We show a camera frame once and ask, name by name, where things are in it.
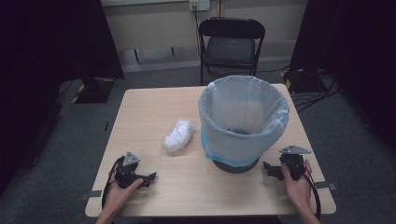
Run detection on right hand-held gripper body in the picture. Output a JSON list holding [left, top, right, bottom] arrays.
[[278, 145, 313, 181]]

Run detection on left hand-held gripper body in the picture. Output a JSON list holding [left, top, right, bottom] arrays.
[[113, 151, 145, 189]]

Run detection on trash bin with plastic liner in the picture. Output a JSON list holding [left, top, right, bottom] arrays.
[[198, 75, 290, 168]]

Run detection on dark grey trash bin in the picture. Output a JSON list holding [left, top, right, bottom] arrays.
[[211, 125, 262, 175]]

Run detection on clear plastic bag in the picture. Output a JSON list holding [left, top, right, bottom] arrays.
[[161, 118, 196, 156]]

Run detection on person's left hand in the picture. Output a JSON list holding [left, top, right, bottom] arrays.
[[101, 177, 145, 217]]

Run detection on person's right hand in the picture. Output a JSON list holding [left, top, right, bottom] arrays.
[[280, 159, 313, 210]]

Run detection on grey tape strip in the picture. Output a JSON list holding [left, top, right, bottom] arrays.
[[313, 180, 339, 191], [79, 189, 104, 202]]

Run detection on black stand base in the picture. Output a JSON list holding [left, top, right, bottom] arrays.
[[71, 77, 117, 105], [280, 68, 329, 94]]

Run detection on white panel with black feet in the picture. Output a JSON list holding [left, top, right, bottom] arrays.
[[117, 45, 201, 74]]

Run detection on black folding chair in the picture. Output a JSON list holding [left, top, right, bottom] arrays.
[[197, 16, 267, 87]]

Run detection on black curtain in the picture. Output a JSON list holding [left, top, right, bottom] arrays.
[[0, 0, 125, 197], [289, 0, 396, 150]]

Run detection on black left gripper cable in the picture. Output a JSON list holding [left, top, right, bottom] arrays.
[[101, 156, 126, 210]]

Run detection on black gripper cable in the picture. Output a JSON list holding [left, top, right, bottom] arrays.
[[289, 161, 322, 220], [101, 156, 126, 210]]

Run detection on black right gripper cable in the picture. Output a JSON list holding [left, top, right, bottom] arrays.
[[289, 161, 322, 220]]

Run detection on black floor cables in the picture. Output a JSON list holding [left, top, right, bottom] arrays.
[[291, 73, 343, 114]]

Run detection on black power cable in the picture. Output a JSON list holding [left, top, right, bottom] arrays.
[[191, 5, 203, 60]]

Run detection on white wall outlet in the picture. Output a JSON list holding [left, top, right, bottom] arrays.
[[188, 0, 211, 13]]

